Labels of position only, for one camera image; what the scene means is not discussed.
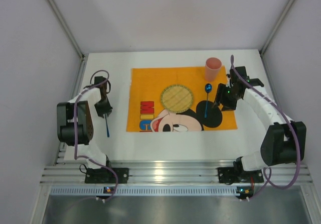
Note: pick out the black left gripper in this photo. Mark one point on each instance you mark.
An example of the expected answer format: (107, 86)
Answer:
(104, 110)

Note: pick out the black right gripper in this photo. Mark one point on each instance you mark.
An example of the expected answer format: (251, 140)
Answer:
(220, 96)

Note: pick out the blue metal spoon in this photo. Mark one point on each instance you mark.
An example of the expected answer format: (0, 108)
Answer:
(208, 89)

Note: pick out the blue metal fork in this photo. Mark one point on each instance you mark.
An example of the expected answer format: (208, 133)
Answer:
(106, 122)

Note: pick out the pink plastic cup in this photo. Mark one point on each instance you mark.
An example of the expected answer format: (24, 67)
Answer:
(212, 68)

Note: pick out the orange cartoon mouse placemat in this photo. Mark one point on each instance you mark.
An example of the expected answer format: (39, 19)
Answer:
(146, 113)

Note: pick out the round woven bamboo plate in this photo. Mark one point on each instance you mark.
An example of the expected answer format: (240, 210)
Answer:
(176, 98)

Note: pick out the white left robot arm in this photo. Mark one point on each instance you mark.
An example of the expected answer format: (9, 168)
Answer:
(82, 124)

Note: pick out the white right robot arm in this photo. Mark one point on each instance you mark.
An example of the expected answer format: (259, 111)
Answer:
(284, 141)

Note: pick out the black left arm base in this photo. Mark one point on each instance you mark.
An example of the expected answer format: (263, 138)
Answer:
(104, 176)

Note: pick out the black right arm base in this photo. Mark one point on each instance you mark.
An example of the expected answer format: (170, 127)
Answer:
(236, 174)

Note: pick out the aluminium table edge rail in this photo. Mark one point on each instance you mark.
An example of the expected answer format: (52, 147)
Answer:
(147, 172)

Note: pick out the perforated grey cable duct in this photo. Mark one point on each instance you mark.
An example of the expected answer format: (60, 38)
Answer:
(150, 190)

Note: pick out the left aluminium corner post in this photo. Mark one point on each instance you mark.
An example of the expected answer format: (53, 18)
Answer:
(63, 23)

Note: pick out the aluminium corner post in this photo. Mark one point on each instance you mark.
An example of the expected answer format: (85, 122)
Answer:
(63, 23)
(276, 27)

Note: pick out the right aluminium corner post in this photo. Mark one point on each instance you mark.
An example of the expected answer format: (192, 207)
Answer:
(276, 27)

